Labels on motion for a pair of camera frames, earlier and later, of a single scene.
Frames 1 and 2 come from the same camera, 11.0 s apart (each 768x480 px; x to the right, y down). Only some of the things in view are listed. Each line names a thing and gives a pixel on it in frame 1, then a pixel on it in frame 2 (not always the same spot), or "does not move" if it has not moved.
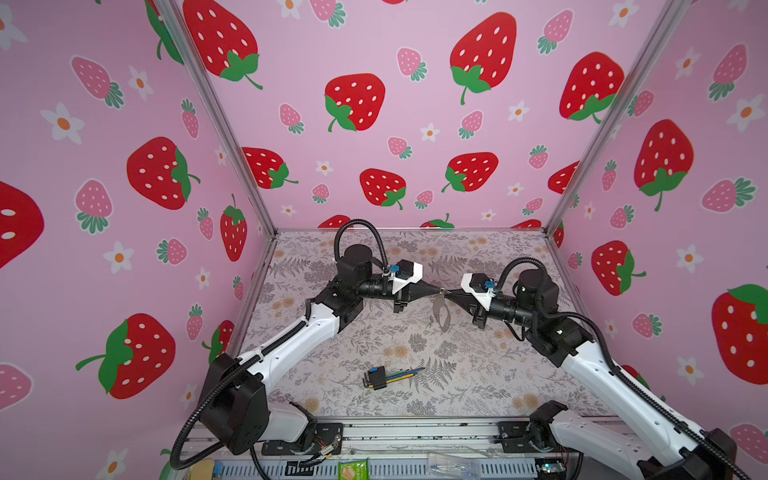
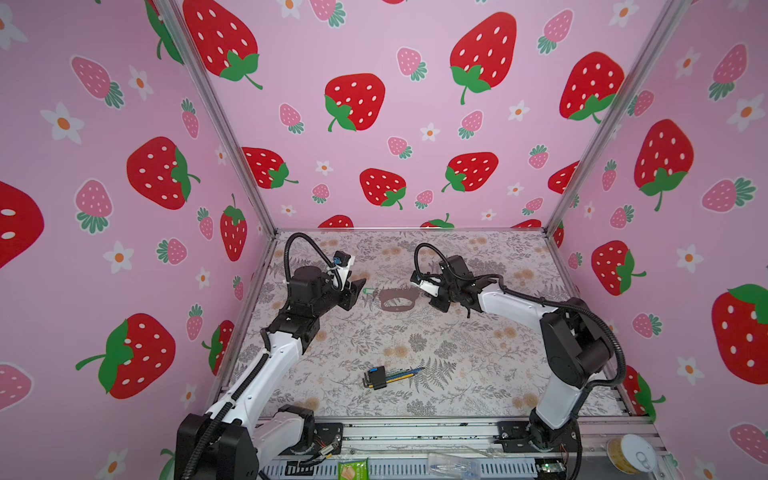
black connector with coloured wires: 377,377 does not move
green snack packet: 353,470 does not move
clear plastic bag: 454,466 does not move
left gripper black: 416,291 to 348,297
